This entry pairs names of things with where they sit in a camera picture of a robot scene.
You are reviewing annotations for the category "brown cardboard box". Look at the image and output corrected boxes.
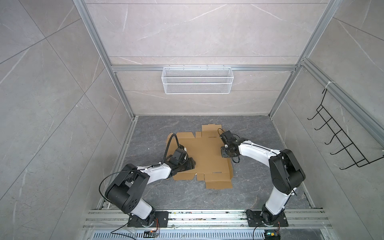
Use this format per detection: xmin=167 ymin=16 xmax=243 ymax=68
xmin=173 ymin=124 xmax=234 ymax=190

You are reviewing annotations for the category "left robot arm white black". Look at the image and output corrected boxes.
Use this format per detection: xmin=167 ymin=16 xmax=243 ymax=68
xmin=103 ymin=148 xmax=196 ymax=225

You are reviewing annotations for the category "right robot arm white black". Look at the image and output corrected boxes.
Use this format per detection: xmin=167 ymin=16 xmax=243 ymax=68
xmin=219 ymin=131 xmax=306 ymax=224

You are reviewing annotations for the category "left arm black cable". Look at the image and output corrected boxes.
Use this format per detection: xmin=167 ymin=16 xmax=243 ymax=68
xmin=98 ymin=133 xmax=181 ymax=205

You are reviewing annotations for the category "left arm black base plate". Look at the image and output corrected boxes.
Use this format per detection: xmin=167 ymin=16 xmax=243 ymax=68
xmin=128 ymin=211 xmax=169 ymax=228

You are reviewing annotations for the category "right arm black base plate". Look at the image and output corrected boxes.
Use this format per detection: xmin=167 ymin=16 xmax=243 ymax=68
xmin=245 ymin=210 xmax=289 ymax=227

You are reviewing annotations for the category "aluminium mounting rail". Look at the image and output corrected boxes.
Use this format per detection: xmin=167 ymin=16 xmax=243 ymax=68
xmin=79 ymin=209 xmax=338 ymax=240

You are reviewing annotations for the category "white wire mesh basket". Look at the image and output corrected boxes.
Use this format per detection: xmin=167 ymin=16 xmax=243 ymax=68
xmin=162 ymin=67 xmax=234 ymax=95

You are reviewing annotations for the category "black wire hook rack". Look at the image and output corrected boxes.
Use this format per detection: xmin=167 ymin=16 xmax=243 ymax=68
xmin=307 ymin=89 xmax=384 ymax=170

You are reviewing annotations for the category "aluminium frame post right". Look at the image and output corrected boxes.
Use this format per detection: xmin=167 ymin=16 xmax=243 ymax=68
xmin=269 ymin=0 xmax=343 ymax=119

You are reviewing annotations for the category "aluminium frame post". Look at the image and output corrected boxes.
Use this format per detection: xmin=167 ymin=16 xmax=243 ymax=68
xmin=74 ymin=0 xmax=135 ymax=121
xmin=269 ymin=0 xmax=343 ymax=119

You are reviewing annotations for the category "aluminium frame post left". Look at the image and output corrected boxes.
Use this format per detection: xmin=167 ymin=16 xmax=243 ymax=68
xmin=74 ymin=0 xmax=135 ymax=121

